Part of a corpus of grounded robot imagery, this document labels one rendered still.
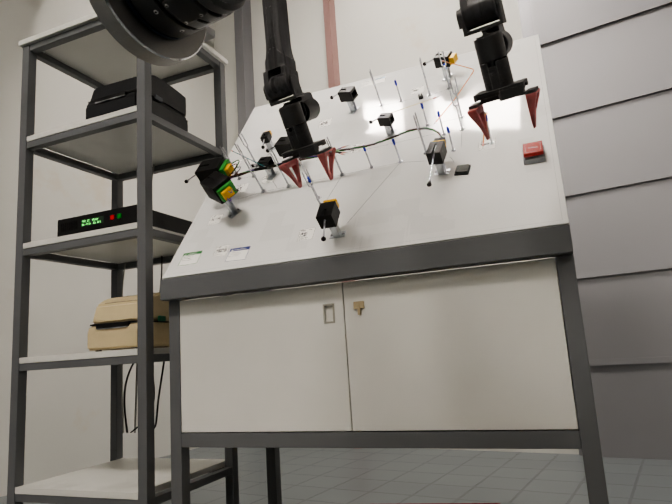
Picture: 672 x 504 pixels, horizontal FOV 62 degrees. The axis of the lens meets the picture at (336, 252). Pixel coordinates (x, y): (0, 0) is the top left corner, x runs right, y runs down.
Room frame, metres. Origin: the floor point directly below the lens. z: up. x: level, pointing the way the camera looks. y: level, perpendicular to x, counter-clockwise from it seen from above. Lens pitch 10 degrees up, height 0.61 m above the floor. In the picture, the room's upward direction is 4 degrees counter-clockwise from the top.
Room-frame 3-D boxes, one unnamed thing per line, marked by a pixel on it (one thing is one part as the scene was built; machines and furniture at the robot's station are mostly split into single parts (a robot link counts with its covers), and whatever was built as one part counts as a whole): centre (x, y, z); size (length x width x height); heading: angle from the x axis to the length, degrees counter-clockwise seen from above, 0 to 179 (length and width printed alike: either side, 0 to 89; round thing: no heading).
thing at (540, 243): (1.50, -0.01, 0.83); 1.18 x 0.05 x 0.06; 68
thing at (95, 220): (1.97, 0.74, 1.09); 0.35 x 0.33 x 0.07; 68
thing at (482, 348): (1.42, -0.27, 0.60); 0.55 x 0.03 x 0.39; 68
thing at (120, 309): (1.95, 0.70, 0.76); 0.30 x 0.21 x 0.20; 161
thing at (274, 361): (1.63, 0.24, 0.60); 0.55 x 0.02 x 0.39; 68
